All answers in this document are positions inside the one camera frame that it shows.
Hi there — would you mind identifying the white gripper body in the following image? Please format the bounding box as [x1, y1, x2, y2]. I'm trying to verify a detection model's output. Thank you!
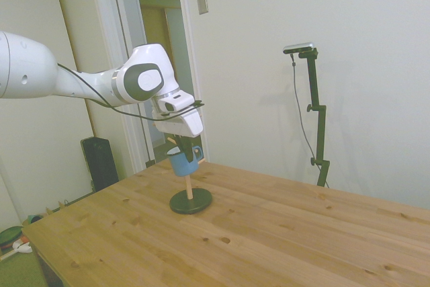
[150, 101, 204, 138]

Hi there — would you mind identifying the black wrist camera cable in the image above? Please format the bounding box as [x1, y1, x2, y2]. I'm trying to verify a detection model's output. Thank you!
[56, 62, 206, 122]

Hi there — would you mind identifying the black camera stand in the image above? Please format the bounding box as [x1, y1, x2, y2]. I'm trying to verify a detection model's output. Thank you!
[296, 48, 332, 188]

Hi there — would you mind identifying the silver exterior camera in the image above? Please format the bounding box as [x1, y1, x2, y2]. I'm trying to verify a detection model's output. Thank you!
[282, 42, 317, 56]

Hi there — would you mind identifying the wooden mug tree, black base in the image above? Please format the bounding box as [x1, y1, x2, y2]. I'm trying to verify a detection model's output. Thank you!
[151, 122, 214, 216]

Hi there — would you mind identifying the white floor object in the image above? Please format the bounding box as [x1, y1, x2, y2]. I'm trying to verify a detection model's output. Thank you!
[12, 239, 34, 255]

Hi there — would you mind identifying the blue enamel mug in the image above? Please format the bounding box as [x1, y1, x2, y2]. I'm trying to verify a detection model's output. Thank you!
[166, 145, 204, 178]

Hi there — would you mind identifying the green floor object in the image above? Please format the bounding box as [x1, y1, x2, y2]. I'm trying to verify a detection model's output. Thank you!
[0, 225, 25, 251]

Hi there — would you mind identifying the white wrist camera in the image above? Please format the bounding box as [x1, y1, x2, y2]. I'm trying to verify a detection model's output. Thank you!
[157, 93, 196, 114]

